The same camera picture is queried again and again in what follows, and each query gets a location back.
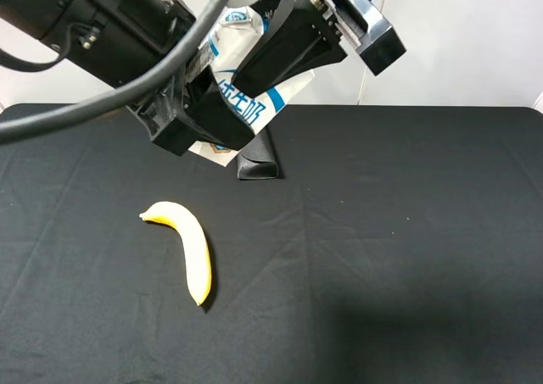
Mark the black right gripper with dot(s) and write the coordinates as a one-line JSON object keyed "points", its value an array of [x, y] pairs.
{"points": [[302, 35]]}

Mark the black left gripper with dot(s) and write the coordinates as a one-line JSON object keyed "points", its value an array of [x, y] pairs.
{"points": [[184, 110]]}

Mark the white blue milk carton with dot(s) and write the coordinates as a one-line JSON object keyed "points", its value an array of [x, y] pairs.
{"points": [[228, 43]]}

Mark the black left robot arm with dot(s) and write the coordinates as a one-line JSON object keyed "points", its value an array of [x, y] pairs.
{"points": [[119, 40]]}

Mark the black glasses case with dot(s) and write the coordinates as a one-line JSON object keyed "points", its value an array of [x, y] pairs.
{"points": [[258, 161]]}

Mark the yellow banana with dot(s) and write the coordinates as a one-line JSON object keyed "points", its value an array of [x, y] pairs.
{"points": [[194, 244]]}

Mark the black tablecloth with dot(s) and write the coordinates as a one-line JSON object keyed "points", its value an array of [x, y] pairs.
{"points": [[401, 245]]}

